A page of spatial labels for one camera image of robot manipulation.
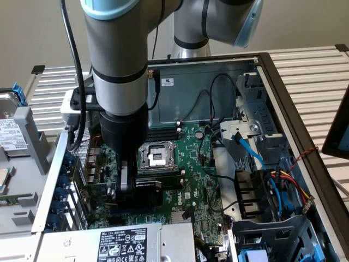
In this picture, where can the green RAM stick on rack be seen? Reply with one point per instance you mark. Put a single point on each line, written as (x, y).
(13, 200)

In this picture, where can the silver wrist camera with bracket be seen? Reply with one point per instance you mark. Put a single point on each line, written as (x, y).
(66, 112)

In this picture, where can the graphics card with black cooler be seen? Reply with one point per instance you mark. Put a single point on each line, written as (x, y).
(148, 196)

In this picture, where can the grey disk bay cage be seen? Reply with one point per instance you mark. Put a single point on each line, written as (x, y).
(272, 234)

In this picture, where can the green motherboard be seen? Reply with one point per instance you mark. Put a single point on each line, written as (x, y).
(196, 163)

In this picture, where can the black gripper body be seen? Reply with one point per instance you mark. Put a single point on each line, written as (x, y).
(124, 128)

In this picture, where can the silver optical drive bay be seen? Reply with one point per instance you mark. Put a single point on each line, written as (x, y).
(259, 114)

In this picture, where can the black table end cap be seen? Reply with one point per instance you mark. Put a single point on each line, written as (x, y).
(38, 69)
(342, 47)

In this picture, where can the silver chipset heatsink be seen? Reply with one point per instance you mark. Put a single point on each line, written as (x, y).
(181, 217)

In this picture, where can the silver coin battery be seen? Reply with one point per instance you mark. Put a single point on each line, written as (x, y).
(199, 135)

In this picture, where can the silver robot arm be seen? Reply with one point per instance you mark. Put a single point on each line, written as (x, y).
(117, 54)

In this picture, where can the open grey PC case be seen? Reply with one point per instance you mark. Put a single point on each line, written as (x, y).
(226, 65)

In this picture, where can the dark framed screen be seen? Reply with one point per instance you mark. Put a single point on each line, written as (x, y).
(336, 136)

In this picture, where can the silver power supply with label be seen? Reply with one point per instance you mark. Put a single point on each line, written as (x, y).
(81, 245)

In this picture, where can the black plastic fan shroud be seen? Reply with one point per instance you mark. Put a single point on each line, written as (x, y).
(251, 191)

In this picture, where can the hard disk in blue carrier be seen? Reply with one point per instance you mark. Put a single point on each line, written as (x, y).
(11, 131)

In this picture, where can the blue disk carrier in bay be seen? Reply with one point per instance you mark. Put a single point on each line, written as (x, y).
(251, 256)

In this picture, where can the blue slot retention clip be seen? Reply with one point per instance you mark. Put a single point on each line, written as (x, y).
(55, 221)
(61, 194)
(59, 208)
(70, 159)
(64, 181)

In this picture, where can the grey parts rack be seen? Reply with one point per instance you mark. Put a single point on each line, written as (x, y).
(27, 128)

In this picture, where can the metal CPU socket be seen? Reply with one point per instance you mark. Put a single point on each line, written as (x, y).
(159, 157)

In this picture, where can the silver CPU chip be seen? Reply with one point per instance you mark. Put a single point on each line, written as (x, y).
(4, 180)

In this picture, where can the black RAM slot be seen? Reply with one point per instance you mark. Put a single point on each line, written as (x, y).
(163, 137)
(163, 131)
(169, 174)

